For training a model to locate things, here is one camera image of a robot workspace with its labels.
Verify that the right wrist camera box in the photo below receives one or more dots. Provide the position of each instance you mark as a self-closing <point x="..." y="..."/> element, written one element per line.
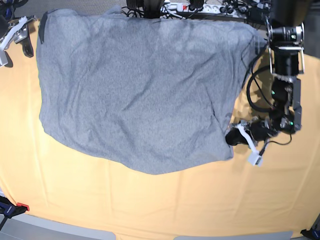
<point x="5" y="60"/>

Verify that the blue clamp with red tip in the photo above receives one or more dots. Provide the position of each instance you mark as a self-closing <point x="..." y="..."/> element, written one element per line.
<point x="9" y="210"/>

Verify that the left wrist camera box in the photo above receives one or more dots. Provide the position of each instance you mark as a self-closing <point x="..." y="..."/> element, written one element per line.
<point x="255" y="159"/>

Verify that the yellow table cloth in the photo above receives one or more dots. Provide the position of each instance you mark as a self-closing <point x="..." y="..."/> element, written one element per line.
<point x="222" y="198"/>

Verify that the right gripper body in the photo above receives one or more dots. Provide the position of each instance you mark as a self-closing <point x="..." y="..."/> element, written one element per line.
<point x="17" y="31"/>

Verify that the grey t-shirt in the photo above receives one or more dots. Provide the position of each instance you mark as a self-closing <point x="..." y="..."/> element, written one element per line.
<point x="155" y="95"/>

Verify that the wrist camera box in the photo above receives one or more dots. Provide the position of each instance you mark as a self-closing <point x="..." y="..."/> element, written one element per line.
<point x="255" y="159"/>
<point x="5" y="60"/>

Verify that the black robot base post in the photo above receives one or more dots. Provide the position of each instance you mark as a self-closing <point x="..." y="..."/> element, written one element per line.
<point x="152" y="8"/>

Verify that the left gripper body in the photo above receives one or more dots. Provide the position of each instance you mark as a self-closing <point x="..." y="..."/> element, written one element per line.
<point x="259" y="130"/>

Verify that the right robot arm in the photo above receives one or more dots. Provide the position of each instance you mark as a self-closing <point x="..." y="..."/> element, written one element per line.
<point x="7" y="15"/>

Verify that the white power strip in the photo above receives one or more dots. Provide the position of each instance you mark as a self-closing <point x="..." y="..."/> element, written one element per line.
<point x="183" y="10"/>

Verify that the blue clamp right corner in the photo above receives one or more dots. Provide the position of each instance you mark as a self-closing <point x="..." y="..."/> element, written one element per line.
<point x="312" y="234"/>

